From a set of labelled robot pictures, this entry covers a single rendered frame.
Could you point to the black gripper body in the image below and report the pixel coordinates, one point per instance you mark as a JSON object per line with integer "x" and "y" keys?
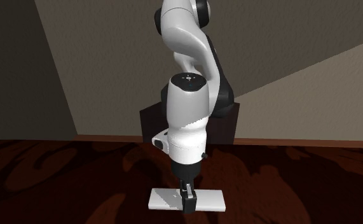
{"x": 186, "y": 170}

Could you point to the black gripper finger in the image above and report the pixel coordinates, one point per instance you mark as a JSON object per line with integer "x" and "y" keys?
{"x": 181, "y": 186}
{"x": 189, "y": 201}

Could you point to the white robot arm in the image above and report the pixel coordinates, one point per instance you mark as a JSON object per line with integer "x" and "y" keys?
{"x": 186, "y": 105}

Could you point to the white flat rectangular slab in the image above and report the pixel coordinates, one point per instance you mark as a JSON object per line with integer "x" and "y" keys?
{"x": 209, "y": 200}

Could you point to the dark robot stand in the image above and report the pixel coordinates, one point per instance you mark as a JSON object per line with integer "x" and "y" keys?
{"x": 224, "y": 130}

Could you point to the dark red wooden table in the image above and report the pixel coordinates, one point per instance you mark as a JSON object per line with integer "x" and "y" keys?
{"x": 60, "y": 183}

